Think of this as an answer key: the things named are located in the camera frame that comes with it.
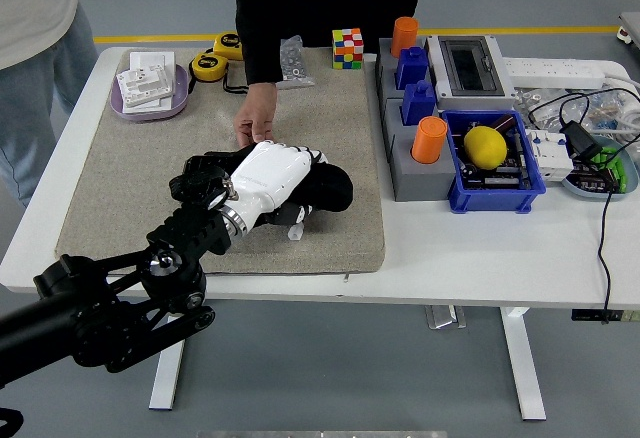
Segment person's right hand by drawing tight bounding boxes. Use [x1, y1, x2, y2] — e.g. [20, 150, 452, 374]
[233, 100, 278, 148]

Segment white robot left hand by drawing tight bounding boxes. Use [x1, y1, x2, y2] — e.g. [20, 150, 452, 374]
[229, 140, 330, 230]

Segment black rag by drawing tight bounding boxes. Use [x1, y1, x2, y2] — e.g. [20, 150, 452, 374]
[279, 160, 355, 215]

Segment purple dish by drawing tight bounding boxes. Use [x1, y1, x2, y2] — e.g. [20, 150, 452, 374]
[109, 63, 191, 123]

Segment table control panel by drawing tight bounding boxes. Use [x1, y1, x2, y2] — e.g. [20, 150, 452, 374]
[571, 309, 640, 323]

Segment clear bag of screws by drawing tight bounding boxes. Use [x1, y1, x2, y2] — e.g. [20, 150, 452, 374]
[278, 34, 316, 90]

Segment grey-brown mat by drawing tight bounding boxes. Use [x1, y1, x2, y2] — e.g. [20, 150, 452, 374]
[55, 46, 387, 275]

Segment colourful puzzle cube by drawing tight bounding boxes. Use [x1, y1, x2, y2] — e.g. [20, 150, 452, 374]
[332, 27, 365, 72]

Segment grey block holder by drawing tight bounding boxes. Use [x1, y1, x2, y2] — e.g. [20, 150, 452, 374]
[382, 97, 459, 203]
[374, 36, 441, 104]

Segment orange cylinder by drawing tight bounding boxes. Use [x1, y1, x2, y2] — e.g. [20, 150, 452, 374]
[390, 16, 420, 59]
[410, 116, 449, 165]

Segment blue block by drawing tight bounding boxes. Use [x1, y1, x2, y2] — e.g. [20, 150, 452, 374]
[394, 46, 430, 92]
[401, 80, 439, 127]

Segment yellow lemon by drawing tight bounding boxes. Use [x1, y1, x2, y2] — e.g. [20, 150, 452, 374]
[463, 125, 509, 169]

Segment grey distribution box with window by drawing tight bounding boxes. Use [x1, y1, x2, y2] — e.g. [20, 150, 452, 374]
[424, 34, 517, 112]

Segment blue plastic bin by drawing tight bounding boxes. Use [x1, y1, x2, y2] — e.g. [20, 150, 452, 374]
[439, 109, 548, 215]

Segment dark circuit boards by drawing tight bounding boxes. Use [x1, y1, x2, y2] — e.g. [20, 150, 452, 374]
[459, 150, 534, 192]

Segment brown cylindrical capacitor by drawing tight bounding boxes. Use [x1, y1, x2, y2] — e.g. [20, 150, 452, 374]
[488, 113, 517, 133]

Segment white table leg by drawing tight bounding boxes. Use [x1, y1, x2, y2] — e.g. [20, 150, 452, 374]
[148, 297, 194, 412]
[499, 306, 547, 422]

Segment white circuit breaker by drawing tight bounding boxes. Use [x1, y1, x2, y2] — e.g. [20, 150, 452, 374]
[524, 127, 575, 182]

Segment clear bags of small parts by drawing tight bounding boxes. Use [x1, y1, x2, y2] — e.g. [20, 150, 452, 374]
[514, 86, 626, 132]

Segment white power strip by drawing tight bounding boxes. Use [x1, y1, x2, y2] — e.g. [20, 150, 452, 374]
[502, 57, 607, 90]

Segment black power adapter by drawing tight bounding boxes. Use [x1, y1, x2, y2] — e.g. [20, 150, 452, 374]
[559, 121, 605, 160]

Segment dark terminal board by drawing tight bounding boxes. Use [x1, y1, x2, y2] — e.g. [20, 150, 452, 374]
[569, 160, 619, 194]

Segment green terminal blocks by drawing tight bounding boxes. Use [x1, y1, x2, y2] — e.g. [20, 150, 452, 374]
[592, 145, 632, 192]

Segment light blue dish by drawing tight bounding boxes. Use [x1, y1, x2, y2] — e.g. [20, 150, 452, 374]
[560, 135, 640, 203]

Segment white cart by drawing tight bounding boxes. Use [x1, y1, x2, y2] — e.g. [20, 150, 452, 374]
[616, 11, 640, 54]

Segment yellow tape measure with strap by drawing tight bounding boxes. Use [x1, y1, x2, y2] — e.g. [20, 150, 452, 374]
[188, 51, 250, 95]

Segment white switch plate stack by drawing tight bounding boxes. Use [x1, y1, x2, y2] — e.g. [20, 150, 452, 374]
[115, 65, 177, 112]

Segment flat white switch plate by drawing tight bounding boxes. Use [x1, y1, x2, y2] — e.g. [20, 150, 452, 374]
[128, 50, 177, 77]

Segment metal bracket under table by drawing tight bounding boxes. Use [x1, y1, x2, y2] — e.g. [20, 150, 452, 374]
[424, 305, 467, 330]

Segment black cord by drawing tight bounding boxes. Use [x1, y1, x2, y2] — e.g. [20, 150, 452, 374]
[528, 88, 640, 324]

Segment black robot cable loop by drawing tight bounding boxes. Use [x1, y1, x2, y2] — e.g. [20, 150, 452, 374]
[0, 406, 25, 438]

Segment white power cable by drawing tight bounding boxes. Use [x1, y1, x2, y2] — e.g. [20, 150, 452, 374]
[602, 71, 640, 134]

